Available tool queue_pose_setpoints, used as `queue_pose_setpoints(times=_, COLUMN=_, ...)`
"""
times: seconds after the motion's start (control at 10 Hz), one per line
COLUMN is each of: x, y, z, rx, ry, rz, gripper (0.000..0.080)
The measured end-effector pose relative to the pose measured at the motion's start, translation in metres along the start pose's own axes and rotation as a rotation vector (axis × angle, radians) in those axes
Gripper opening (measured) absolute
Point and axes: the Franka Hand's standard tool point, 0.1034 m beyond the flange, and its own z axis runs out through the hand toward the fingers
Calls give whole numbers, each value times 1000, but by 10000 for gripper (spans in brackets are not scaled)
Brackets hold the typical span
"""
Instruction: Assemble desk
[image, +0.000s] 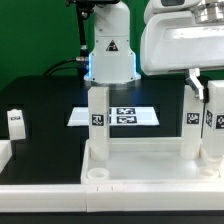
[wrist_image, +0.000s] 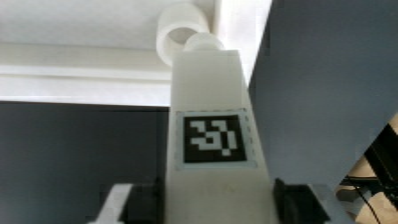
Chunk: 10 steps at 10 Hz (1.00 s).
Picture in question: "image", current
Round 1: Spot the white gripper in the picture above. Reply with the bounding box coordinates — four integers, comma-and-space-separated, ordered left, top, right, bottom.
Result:
140, 12, 224, 103

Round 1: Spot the white desk top tray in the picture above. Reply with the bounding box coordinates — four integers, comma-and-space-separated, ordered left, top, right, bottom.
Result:
81, 137, 224, 184

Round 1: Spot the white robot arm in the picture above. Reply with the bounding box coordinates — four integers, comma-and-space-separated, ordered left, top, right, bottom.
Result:
86, 0, 224, 101

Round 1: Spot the white marker sheet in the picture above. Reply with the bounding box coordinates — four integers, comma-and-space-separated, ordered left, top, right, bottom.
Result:
67, 107, 159, 126

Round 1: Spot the white front fence bar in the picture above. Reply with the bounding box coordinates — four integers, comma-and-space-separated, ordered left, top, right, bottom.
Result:
0, 183, 224, 212

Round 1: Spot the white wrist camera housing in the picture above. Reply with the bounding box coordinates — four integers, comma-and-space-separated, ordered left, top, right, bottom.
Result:
144, 0, 201, 23

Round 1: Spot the black camera pole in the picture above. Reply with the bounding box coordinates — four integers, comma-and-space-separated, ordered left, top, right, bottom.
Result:
65, 0, 98, 78

